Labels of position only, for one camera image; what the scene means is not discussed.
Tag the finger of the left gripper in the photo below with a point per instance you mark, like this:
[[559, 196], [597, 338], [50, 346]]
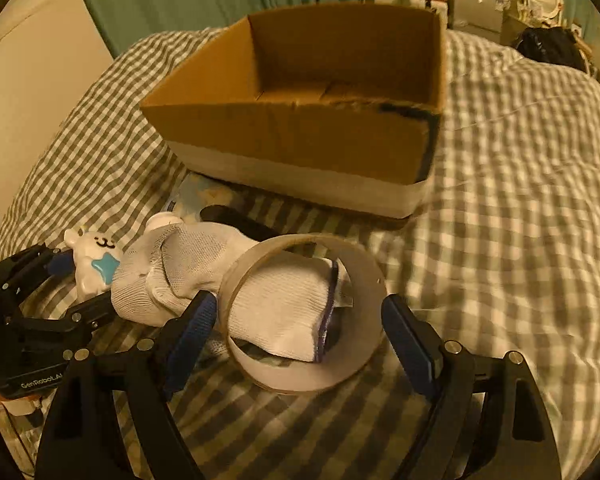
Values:
[[23, 273], [82, 319]]

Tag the blue tissue pack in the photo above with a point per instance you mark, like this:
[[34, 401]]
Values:
[[196, 192]]

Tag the black jacket on chair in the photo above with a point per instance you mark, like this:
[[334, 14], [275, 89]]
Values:
[[559, 46]]

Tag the brown cardboard box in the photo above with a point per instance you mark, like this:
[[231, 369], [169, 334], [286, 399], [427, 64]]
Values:
[[338, 104]]

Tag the silver mini fridge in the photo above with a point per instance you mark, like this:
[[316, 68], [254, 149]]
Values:
[[484, 18]]

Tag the grey checkered bed cover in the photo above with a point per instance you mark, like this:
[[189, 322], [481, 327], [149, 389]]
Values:
[[504, 254]]

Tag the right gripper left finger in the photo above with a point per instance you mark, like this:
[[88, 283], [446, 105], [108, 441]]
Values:
[[82, 438]]

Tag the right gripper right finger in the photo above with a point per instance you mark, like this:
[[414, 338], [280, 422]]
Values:
[[513, 439]]

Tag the clear tape roll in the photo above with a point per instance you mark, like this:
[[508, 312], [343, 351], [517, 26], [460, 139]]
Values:
[[361, 334]]

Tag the white bunny figurine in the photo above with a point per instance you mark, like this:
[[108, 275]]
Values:
[[96, 257]]

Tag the white knit glove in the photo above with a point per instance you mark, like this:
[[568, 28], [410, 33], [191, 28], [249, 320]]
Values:
[[220, 284]]

